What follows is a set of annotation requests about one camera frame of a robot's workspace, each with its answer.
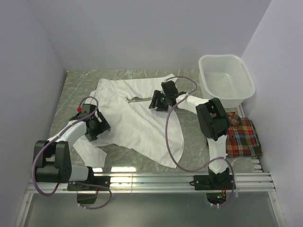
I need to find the folded plaid shirt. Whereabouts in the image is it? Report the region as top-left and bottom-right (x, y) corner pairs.
(226, 112), (262, 157)

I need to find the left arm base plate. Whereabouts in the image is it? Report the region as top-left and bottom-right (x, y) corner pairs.
(67, 176), (111, 192)

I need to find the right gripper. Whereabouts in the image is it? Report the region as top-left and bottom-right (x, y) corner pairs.
(149, 90), (169, 112)

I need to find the aluminium mounting rail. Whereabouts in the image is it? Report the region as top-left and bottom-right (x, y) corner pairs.
(26, 172), (276, 194)

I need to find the white long sleeve shirt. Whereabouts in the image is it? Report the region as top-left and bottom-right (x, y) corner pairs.
(73, 74), (184, 168)

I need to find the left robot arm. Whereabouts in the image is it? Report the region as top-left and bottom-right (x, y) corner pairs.
(32, 104), (110, 190)

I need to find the white plastic basin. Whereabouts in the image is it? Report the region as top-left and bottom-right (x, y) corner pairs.
(198, 54), (256, 108)

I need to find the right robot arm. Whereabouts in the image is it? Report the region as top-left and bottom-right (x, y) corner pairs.
(149, 80), (231, 189)

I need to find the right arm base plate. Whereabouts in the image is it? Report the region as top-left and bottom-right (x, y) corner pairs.
(189, 175), (236, 191)

